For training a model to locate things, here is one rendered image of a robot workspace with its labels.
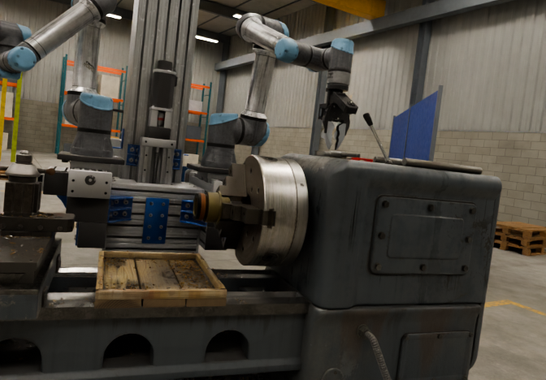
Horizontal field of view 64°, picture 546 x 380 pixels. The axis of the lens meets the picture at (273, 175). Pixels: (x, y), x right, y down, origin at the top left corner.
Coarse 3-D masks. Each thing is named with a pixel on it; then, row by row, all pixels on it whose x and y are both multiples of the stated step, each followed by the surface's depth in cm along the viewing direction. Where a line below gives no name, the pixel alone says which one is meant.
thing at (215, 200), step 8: (208, 192) 121; (216, 192) 122; (200, 200) 118; (208, 200) 119; (216, 200) 119; (224, 200) 122; (200, 208) 118; (208, 208) 118; (216, 208) 119; (200, 216) 118; (208, 216) 119; (216, 216) 119
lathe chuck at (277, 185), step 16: (256, 160) 121; (256, 176) 120; (272, 176) 116; (288, 176) 118; (256, 192) 118; (272, 192) 113; (288, 192) 115; (272, 208) 112; (288, 208) 114; (256, 224) 116; (288, 224) 114; (240, 240) 128; (256, 240) 115; (272, 240) 114; (288, 240) 115; (240, 256) 126; (256, 256) 116
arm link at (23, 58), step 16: (80, 0) 157; (96, 0) 157; (112, 0) 163; (64, 16) 152; (80, 16) 155; (96, 16) 159; (48, 32) 149; (64, 32) 152; (16, 48) 141; (32, 48) 146; (48, 48) 149; (16, 64) 142; (32, 64) 144
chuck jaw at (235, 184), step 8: (232, 168) 128; (240, 168) 129; (232, 176) 127; (240, 176) 128; (224, 184) 127; (232, 184) 126; (240, 184) 127; (224, 192) 124; (232, 192) 125; (240, 192) 126; (232, 200) 127; (240, 200) 128; (248, 200) 129
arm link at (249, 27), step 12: (240, 24) 169; (252, 24) 166; (240, 36) 172; (252, 36) 164; (264, 36) 157; (276, 36) 153; (264, 48) 161; (276, 48) 147; (288, 48) 143; (300, 48) 146; (288, 60) 146; (300, 60) 147
